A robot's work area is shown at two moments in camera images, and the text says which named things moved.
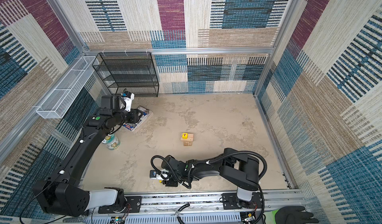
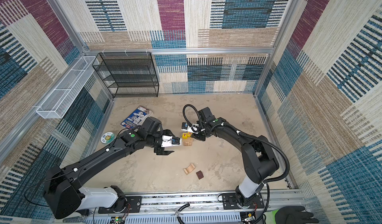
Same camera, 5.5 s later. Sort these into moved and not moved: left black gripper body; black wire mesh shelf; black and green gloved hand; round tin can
Moved: left black gripper body
Not moved: round tin can; black and green gloved hand; black wire mesh shelf
